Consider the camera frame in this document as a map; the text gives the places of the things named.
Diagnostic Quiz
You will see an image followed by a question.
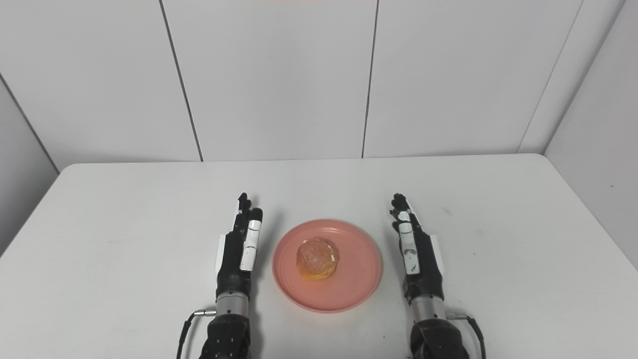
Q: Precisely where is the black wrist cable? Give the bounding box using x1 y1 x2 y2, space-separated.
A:
175 309 217 359
445 312 486 359

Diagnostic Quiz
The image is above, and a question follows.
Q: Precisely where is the golden cream puff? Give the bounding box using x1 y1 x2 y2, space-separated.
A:
296 238 340 281

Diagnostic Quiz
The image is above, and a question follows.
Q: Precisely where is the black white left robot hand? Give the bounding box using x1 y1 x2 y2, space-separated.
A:
215 192 264 302

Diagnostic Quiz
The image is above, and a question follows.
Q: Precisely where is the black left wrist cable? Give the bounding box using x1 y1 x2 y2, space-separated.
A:
175 309 217 359

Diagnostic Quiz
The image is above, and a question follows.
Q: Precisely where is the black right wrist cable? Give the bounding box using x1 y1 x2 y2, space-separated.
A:
445 312 486 359

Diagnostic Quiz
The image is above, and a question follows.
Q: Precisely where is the pink round plate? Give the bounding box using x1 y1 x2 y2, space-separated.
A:
272 219 383 314

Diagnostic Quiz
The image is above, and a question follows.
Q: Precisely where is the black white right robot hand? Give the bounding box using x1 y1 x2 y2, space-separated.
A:
389 193 445 305

